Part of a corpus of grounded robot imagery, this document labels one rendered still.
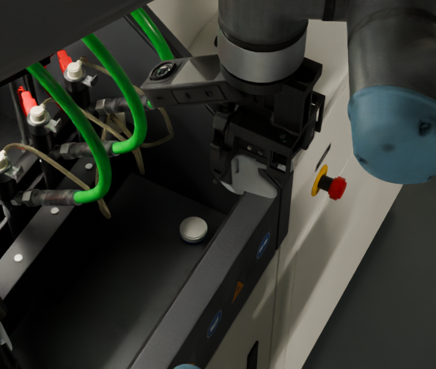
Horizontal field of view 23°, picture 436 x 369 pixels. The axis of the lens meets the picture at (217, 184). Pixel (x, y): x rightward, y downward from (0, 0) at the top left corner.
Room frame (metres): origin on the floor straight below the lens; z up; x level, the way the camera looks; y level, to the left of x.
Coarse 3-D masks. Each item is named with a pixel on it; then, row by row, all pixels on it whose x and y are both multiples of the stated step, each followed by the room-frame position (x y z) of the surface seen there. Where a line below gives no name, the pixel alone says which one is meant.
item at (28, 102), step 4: (24, 92) 0.87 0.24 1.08; (28, 92) 0.87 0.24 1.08; (24, 96) 0.87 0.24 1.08; (28, 96) 0.87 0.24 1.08; (24, 100) 0.86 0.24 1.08; (28, 100) 0.86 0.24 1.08; (32, 100) 0.86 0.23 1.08; (24, 104) 0.85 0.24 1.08; (28, 104) 0.85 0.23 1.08; (32, 104) 0.85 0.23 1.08; (36, 104) 0.85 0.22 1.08; (24, 108) 0.85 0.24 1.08; (28, 108) 0.84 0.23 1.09; (28, 112) 0.84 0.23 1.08
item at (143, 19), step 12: (132, 12) 0.83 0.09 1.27; (144, 12) 0.83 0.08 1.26; (144, 24) 0.82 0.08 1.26; (156, 36) 0.82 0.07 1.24; (156, 48) 0.81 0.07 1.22; (168, 48) 0.82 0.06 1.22; (144, 96) 0.83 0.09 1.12; (96, 108) 0.86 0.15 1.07; (108, 108) 0.85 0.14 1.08; (120, 108) 0.84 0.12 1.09; (144, 108) 0.82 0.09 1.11
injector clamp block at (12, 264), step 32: (96, 128) 0.92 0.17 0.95; (128, 128) 0.90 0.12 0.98; (64, 160) 0.86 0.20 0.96; (128, 160) 0.88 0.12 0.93; (0, 224) 0.74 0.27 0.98; (32, 224) 0.74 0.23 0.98; (64, 224) 0.75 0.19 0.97; (0, 256) 0.72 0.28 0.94; (32, 256) 0.69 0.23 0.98; (64, 256) 0.74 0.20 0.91; (0, 288) 0.65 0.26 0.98; (32, 288) 0.68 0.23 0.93; (64, 288) 0.72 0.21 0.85
